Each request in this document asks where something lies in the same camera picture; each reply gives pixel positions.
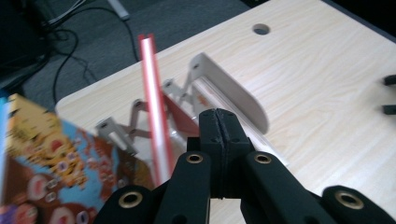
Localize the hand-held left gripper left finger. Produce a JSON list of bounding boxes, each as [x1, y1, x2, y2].
[[186, 108, 223, 200]]

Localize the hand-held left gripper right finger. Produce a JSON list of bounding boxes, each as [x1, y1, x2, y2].
[[221, 109, 253, 199]]

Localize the red picture book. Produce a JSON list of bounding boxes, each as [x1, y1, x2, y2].
[[137, 33, 200, 188]]

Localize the colourful animal picture book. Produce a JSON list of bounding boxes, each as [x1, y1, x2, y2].
[[0, 92, 157, 224]]

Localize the straight black floor cable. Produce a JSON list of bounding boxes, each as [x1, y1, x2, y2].
[[78, 6, 140, 63]]

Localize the white metal table frame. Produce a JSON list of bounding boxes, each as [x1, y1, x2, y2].
[[106, 0, 131, 21]]

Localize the looped black floor cable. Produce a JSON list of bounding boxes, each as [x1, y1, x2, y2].
[[51, 28, 96, 105]]

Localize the white floor cable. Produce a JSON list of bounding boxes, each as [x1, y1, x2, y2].
[[46, 0, 89, 26]]

